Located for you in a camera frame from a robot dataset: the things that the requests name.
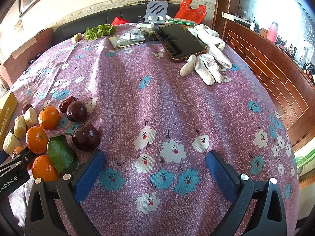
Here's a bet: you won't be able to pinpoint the dark red plum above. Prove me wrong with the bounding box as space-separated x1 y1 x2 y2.
22 103 32 115
67 101 88 123
72 123 100 151

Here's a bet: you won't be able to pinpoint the purple floral tablecloth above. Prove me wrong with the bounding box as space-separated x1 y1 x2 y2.
12 38 299 235

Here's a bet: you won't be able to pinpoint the red plastic bag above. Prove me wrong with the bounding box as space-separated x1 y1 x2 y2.
175 0 207 24

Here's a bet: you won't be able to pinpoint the black sofa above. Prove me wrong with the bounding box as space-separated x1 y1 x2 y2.
52 3 185 46

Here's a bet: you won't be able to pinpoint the orange with green leaf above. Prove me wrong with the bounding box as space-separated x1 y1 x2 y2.
32 133 79 182

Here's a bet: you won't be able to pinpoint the pink bottle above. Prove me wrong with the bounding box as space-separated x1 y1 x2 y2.
266 21 278 43

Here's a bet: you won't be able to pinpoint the pink armchair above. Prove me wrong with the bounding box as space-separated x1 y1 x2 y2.
1 28 54 87

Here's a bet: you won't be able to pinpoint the red jujube date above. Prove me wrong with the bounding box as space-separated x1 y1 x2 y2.
59 96 77 113

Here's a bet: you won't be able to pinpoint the white cloth gloves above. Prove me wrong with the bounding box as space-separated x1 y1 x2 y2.
179 24 232 86

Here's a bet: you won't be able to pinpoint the red paper box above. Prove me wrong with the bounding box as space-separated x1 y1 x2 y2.
111 17 129 26

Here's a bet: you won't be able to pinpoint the black smartphone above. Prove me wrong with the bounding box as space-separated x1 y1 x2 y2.
153 23 207 63

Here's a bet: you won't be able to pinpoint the small sugarcane piece far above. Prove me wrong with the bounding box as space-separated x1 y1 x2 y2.
71 33 83 44

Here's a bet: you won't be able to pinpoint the plastic packet on booklet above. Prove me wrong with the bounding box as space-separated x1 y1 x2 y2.
109 28 149 49

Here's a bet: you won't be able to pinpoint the green lettuce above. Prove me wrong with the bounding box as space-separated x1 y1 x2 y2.
84 24 116 41

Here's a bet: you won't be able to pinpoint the mandarin orange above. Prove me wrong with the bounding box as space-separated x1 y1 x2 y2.
38 105 60 130
26 126 49 155
12 146 24 157

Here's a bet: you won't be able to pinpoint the yellow white tray box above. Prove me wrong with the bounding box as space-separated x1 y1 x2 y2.
0 91 18 149

